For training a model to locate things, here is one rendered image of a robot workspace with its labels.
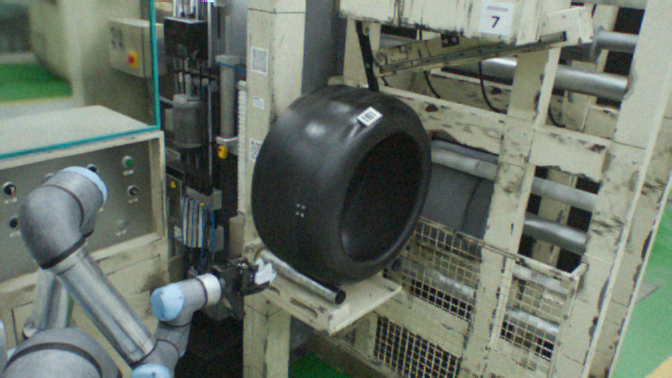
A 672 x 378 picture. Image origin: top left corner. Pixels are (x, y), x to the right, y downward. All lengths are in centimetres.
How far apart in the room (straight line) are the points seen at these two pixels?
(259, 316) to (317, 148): 85
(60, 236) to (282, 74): 85
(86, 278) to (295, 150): 60
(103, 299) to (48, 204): 22
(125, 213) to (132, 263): 17
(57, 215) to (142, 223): 81
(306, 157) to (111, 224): 75
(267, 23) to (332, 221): 63
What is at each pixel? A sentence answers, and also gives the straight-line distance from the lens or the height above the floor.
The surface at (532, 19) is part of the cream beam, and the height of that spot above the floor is 170.
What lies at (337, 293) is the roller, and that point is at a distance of 170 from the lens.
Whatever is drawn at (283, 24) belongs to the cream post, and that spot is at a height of 162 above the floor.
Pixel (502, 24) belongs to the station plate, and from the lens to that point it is 161.
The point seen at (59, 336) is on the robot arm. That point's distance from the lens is 82.
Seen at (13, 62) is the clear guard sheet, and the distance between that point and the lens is 170.
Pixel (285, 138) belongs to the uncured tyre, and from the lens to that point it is 156.
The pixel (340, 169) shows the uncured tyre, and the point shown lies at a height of 132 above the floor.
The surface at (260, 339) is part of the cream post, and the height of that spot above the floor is 51.
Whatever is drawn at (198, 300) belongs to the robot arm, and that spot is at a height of 106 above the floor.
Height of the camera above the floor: 183
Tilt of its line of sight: 22 degrees down
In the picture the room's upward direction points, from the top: 4 degrees clockwise
